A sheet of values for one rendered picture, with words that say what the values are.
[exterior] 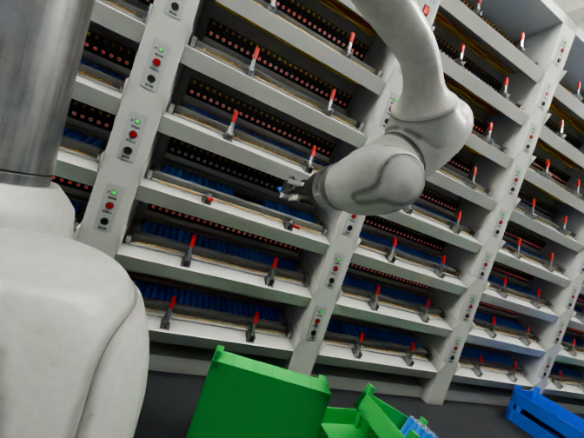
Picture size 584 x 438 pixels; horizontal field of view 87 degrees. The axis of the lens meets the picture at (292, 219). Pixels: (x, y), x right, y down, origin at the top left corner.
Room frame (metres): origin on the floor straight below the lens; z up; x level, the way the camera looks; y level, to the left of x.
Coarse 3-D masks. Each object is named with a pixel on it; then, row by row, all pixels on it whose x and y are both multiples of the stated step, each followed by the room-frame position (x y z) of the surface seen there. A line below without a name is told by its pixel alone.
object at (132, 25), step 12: (96, 0) 0.74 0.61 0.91; (108, 0) 0.79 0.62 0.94; (120, 0) 0.79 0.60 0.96; (132, 0) 0.89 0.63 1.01; (144, 0) 0.90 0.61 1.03; (96, 12) 0.74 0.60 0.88; (108, 12) 0.74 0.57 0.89; (120, 12) 0.75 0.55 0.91; (132, 12) 0.80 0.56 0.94; (144, 12) 0.79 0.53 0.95; (108, 24) 0.75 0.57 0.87; (120, 24) 0.76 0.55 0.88; (132, 24) 0.76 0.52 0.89; (144, 24) 0.77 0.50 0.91; (132, 36) 0.77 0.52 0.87
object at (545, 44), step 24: (528, 48) 1.40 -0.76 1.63; (552, 48) 1.30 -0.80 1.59; (504, 72) 1.48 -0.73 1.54; (552, 72) 1.31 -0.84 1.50; (528, 96) 1.33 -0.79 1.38; (552, 96) 1.33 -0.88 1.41; (504, 120) 1.40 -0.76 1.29; (528, 120) 1.30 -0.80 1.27; (480, 168) 1.43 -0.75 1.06; (504, 168) 1.32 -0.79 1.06; (456, 216) 1.46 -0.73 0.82; (480, 216) 1.35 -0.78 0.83; (480, 264) 1.30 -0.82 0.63; (432, 288) 1.45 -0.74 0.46; (480, 288) 1.32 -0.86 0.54; (456, 312) 1.31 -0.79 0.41; (432, 336) 1.37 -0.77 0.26; (456, 360) 1.33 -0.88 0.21; (432, 384) 1.30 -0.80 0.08
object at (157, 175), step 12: (168, 180) 0.87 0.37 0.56; (180, 180) 0.88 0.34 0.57; (192, 192) 0.88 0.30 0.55; (204, 192) 0.91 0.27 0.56; (216, 192) 0.92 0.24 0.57; (240, 204) 0.95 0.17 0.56; (252, 204) 0.96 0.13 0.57; (276, 216) 1.00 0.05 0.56; (288, 216) 1.01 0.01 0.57; (312, 228) 1.05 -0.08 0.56
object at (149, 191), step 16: (176, 160) 0.98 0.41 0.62; (144, 176) 0.85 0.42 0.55; (224, 176) 1.04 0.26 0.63; (144, 192) 0.82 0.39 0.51; (160, 192) 0.82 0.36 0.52; (176, 192) 0.86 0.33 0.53; (272, 192) 1.11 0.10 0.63; (176, 208) 0.86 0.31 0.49; (192, 208) 0.87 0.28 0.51; (208, 208) 0.88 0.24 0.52; (224, 208) 0.91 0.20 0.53; (224, 224) 0.91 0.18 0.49; (240, 224) 0.92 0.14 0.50; (256, 224) 0.93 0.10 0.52; (272, 224) 0.96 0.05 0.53; (320, 224) 1.10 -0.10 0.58; (288, 240) 0.99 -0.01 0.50; (304, 240) 1.00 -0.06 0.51; (320, 240) 1.02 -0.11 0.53
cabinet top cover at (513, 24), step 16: (496, 0) 1.30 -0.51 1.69; (512, 0) 1.28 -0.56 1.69; (528, 0) 1.25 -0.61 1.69; (544, 0) 1.24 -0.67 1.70; (496, 16) 1.38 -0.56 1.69; (512, 16) 1.35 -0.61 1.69; (528, 16) 1.32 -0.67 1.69; (544, 16) 1.30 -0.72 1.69; (560, 16) 1.29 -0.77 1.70; (512, 32) 1.44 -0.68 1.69; (528, 32) 1.40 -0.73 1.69
